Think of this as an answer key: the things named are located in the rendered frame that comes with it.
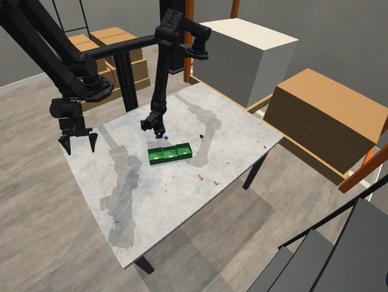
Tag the green three-compartment bin rack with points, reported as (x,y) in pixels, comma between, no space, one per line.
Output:
(172,153)

